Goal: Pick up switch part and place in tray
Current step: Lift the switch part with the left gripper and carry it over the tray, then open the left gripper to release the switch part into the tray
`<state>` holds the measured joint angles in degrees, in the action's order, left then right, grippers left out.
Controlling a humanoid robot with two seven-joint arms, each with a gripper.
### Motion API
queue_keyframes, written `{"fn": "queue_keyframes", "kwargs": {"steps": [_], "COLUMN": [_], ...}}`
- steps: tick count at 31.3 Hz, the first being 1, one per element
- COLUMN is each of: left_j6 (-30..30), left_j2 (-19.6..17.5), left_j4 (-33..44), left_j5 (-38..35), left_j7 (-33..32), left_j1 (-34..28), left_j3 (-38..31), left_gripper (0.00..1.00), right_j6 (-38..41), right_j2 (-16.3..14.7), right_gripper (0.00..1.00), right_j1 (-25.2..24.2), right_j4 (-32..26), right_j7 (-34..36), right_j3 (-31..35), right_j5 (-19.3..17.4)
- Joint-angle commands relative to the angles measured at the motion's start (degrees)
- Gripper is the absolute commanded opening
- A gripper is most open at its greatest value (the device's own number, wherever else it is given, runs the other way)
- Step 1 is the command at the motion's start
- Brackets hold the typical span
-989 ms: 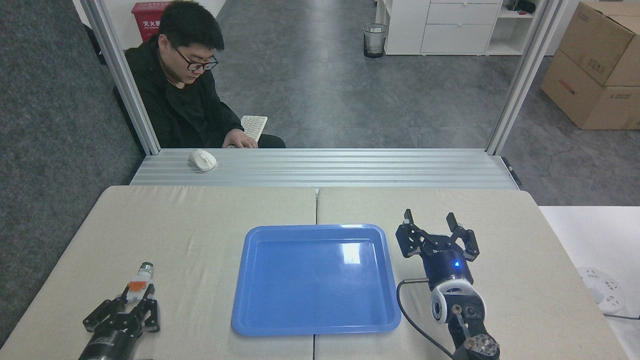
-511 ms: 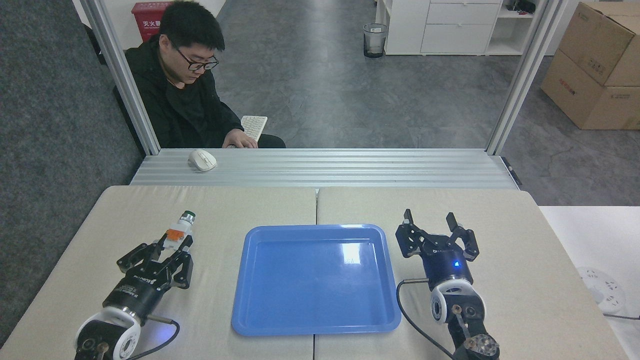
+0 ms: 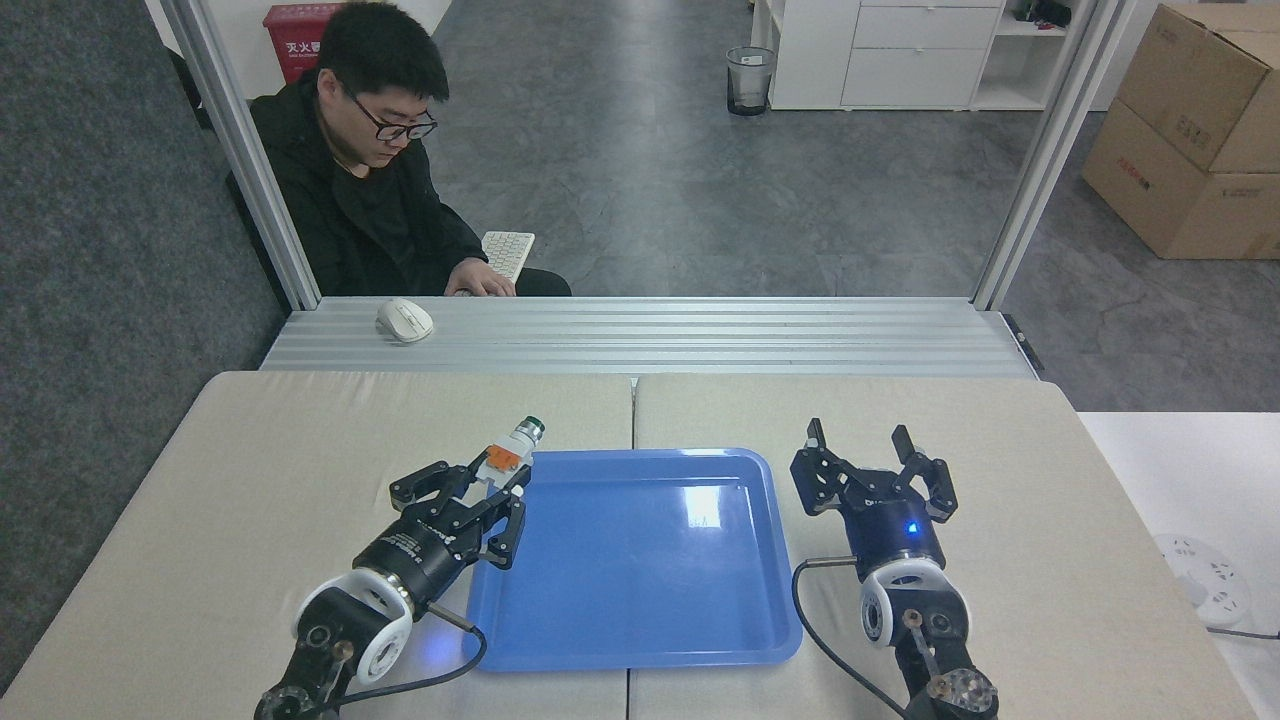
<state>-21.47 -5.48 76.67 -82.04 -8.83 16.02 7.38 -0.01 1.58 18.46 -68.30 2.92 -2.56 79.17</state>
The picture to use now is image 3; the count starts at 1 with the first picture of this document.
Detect large cardboard box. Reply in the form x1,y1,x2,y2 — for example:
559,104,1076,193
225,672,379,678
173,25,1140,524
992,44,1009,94
1081,97,1280,262

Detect white drawer cabinet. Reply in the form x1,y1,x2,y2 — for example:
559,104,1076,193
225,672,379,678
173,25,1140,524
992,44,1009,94
750,0,1101,113

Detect black platform end bracket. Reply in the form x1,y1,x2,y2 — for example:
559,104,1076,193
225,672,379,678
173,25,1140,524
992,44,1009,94
1002,314,1047,374

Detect white keyboard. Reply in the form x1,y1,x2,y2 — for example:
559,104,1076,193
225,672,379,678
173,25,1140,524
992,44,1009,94
480,230,537,282

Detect small cardboard box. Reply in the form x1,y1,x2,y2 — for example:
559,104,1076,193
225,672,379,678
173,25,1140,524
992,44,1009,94
1116,2,1280,175

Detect person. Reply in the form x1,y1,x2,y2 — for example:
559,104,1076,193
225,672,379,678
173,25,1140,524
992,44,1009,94
225,0,574,298

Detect silver aluminium post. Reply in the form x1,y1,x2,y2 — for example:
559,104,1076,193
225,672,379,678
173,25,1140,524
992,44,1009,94
160,0,322,312
971,0,1142,312

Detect white computer mouse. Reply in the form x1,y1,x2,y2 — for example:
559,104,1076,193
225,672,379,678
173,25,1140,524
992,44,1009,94
375,297,436,345

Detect ribbed aluminium platform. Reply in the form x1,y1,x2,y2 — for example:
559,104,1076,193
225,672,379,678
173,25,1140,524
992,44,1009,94
259,295,1042,380

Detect red box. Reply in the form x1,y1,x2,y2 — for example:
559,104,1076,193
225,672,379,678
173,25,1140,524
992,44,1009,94
262,2,347,87

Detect grey mesh waste bin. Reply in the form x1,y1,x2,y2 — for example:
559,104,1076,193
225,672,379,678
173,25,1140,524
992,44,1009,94
725,45,778,118

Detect person's right hand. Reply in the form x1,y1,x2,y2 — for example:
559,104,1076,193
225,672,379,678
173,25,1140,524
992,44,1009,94
446,257,518,298

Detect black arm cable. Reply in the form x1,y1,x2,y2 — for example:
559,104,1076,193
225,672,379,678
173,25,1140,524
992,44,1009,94
791,557,913,720
300,600,489,717

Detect blue plastic tray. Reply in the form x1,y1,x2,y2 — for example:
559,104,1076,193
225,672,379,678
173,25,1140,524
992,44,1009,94
462,448,804,673

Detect white side table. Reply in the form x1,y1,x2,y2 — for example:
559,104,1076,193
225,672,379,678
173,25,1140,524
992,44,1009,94
1077,411,1280,720

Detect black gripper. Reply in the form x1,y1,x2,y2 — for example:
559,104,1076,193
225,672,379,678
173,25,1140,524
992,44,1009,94
789,417,959,582
351,451,530,607

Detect white round power socket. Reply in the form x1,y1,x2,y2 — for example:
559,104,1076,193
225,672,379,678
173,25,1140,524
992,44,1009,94
1151,532,1252,630

